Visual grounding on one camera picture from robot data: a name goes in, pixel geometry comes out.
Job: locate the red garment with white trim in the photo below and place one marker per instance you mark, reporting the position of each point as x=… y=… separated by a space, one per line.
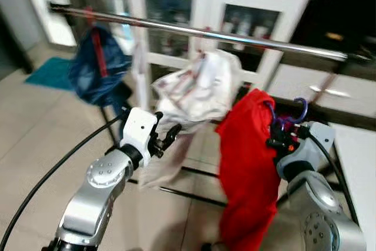
x=247 y=163

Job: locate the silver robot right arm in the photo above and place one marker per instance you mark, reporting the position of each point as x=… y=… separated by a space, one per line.
x=317 y=204

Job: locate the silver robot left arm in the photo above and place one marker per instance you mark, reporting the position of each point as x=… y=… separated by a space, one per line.
x=100 y=174

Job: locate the red clothes hanger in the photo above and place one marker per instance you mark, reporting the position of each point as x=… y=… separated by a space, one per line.
x=205 y=39
x=98 y=51

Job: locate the white hanging garment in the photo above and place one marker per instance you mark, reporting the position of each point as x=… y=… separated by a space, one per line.
x=140 y=74

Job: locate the beige hanging garment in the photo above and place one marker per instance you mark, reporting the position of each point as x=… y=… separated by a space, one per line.
x=200 y=92

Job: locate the black clothes rack stand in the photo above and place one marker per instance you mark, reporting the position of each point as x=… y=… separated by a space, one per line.
x=194 y=197

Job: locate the white low drawer unit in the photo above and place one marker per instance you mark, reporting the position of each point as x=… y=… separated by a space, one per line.
x=346 y=104

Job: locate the blue hanging shorts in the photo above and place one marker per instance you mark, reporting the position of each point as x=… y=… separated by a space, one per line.
x=88 y=74

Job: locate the teal floor mat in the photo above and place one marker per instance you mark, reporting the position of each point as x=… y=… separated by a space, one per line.
x=50 y=73

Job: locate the white framed glass door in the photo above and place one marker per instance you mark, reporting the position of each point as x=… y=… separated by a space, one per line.
x=56 y=27

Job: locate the black television screen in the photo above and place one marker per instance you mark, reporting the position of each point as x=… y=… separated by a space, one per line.
x=346 y=4

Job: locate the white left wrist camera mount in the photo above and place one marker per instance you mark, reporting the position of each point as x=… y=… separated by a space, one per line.
x=138 y=127

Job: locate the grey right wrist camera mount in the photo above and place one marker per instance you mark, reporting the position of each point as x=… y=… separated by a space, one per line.
x=317 y=139

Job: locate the steel clothes rail bar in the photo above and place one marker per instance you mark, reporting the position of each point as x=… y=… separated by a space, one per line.
x=235 y=38

